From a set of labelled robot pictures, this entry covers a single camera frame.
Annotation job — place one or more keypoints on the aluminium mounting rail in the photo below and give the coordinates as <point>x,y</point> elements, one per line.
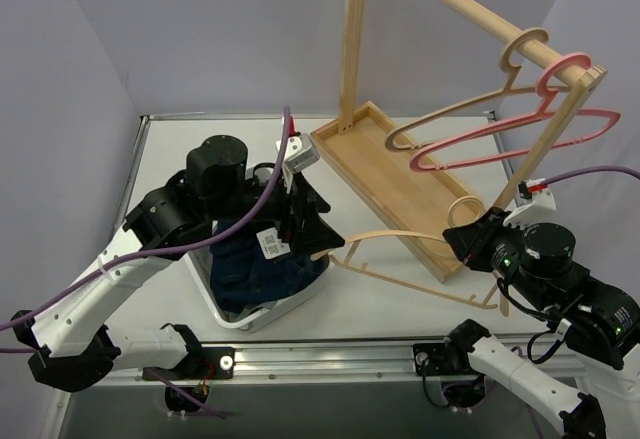
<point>297,362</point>

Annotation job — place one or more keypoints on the wooden clothes rack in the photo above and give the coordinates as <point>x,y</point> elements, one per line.
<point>408,189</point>

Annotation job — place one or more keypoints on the dark blue denim skirt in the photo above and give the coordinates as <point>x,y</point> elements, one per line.
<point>242,276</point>

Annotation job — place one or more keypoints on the beige hanger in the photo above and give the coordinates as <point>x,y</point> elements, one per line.
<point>511,71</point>
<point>355,241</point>

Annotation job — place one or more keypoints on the white plastic basket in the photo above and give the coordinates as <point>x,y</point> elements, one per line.
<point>199,264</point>

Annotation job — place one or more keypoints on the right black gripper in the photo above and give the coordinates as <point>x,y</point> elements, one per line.
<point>481,237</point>

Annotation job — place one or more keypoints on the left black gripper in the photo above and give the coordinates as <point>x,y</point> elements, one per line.
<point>298,212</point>

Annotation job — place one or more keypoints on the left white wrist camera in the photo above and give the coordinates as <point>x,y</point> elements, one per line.
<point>300,154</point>

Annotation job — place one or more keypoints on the beige hanger front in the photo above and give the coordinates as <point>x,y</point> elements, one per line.
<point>511,71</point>

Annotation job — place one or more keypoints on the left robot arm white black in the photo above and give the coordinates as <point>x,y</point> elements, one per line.
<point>215,195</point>

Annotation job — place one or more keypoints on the grey pleated skirt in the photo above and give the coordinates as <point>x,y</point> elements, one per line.
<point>252,313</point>

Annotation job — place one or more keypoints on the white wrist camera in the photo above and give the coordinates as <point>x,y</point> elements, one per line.
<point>300,154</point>
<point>538,204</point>

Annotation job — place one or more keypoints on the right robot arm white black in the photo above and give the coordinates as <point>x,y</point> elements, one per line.
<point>587,383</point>

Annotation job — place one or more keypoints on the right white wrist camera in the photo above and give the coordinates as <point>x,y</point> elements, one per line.
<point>538,204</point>

